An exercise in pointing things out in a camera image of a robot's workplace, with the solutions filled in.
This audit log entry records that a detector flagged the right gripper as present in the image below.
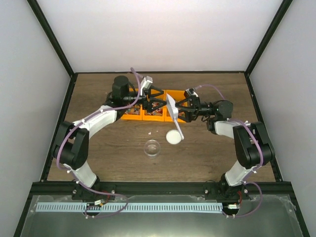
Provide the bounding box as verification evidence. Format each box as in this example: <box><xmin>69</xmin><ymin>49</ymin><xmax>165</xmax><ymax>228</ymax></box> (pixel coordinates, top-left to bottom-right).
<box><xmin>172</xmin><ymin>95</ymin><xmax>215</xmax><ymax>122</ymax></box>

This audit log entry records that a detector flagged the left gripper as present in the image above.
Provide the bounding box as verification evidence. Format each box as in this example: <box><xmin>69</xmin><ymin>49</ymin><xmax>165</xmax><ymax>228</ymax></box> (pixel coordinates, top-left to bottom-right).
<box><xmin>123</xmin><ymin>84</ymin><xmax>166</xmax><ymax>113</ymax></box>

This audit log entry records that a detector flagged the white slotted scoop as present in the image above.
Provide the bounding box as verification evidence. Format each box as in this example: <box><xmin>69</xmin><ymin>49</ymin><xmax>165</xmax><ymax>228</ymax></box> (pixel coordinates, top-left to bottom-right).
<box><xmin>166</xmin><ymin>93</ymin><xmax>184</xmax><ymax>140</ymax></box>

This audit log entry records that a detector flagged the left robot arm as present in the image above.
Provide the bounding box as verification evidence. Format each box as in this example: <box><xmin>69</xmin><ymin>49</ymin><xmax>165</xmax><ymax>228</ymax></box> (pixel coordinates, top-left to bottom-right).
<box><xmin>52</xmin><ymin>74</ymin><xmax>166</xmax><ymax>199</ymax></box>

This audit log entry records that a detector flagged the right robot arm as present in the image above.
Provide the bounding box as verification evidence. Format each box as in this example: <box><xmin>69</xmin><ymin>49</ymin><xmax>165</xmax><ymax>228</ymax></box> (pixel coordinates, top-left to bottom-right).
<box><xmin>170</xmin><ymin>95</ymin><xmax>275</xmax><ymax>199</ymax></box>

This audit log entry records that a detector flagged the white jar lid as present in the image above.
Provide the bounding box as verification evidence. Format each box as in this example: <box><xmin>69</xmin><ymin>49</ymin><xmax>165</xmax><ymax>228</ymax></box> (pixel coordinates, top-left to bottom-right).
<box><xmin>166</xmin><ymin>130</ymin><xmax>182</xmax><ymax>145</ymax></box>

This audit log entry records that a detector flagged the clear plastic jar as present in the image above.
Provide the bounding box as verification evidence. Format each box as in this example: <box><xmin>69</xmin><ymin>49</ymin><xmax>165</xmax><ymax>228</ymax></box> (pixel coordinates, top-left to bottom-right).
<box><xmin>144</xmin><ymin>139</ymin><xmax>161</xmax><ymax>158</ymax></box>

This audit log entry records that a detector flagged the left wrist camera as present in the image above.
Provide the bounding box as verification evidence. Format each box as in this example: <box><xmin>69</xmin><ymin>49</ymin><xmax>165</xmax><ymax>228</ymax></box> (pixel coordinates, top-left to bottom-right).
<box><xmin>139</xmin><ymin>76</ymin><xmax>153</xmax><ymax>96</ymax></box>

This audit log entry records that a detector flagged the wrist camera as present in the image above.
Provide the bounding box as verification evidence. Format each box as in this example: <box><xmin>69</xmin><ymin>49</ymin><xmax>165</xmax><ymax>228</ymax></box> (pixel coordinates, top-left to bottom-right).
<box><xmin>184</xmin><ymin>88</ymin><xmax>198</xmax><ymax>98</ymax></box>
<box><xmin>139</xmin><ymin>76</ymin><xmax>153</xmax><ymax>96</ymax></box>

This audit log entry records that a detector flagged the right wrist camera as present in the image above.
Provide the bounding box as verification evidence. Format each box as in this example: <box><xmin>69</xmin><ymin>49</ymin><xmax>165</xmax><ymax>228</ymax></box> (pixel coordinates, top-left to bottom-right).
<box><xmin>184</xmin><ymin>88</ymin><xmax>198</xmax><ymax>98</ymax></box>

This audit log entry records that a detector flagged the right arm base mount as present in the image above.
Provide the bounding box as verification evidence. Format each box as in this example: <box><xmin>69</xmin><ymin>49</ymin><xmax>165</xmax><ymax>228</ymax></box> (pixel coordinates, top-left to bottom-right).
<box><xmin>203</xmin><ymin>180</ymin><xmax>246</xmax><ymax>200</ymax></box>

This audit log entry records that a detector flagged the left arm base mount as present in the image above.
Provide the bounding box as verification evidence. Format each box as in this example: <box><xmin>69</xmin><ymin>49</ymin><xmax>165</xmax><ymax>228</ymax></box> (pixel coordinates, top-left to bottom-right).
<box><xmin>72</xmin><ymin>177</ymin><xmax>117</xmax><ymax>201</ymax></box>

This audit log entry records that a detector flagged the light blue cable duct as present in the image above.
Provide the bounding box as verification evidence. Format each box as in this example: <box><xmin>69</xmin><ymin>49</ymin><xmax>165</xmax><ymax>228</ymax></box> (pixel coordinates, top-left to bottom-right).
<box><xmin>35</xmin><ymin>202</ymin><xmax>223</xmax><ymax>214</ymax></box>

